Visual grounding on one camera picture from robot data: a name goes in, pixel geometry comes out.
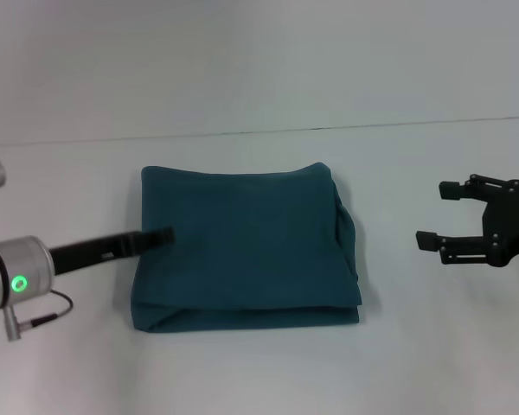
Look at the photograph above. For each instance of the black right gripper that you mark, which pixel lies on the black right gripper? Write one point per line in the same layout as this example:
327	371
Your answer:
510	225

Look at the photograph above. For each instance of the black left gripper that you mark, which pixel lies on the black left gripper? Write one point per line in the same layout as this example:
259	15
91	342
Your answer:
95	253

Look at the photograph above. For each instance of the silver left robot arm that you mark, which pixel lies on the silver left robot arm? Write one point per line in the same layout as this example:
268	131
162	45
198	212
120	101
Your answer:
13	276

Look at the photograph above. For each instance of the teal t-shirt with FREE print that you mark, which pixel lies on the teal t-shirt with FREE print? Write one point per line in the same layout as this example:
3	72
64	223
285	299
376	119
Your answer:
251	250

